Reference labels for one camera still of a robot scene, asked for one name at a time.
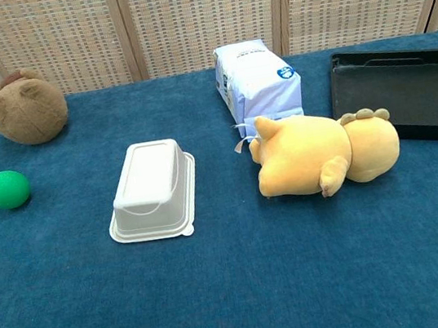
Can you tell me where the woven bamboo folding screen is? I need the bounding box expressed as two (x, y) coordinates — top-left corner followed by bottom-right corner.
(0, 0), (438, 110)

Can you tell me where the white plastic food container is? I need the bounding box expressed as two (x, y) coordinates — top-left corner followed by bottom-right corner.
(96, 135), (206, 249)

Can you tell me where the blue table cloth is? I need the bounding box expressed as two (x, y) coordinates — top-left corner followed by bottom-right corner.
(0, 31), (438, 328)

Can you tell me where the yellow plush animal toy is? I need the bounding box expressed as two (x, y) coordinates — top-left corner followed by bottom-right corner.
(230, 95), (407, 211)

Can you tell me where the brown round plush toy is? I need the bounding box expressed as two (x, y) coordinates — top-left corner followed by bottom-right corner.
(0, 62), (73, 150)

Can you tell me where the white and blue paper bag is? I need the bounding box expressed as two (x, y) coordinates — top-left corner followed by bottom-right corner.
(210, 35), (307, 134)

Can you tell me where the black square plastic tray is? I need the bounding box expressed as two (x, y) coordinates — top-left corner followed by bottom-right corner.
(323, 38), (438, 162)

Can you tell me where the green foam ball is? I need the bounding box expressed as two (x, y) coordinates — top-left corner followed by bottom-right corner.
(0, 167), (34, 211)

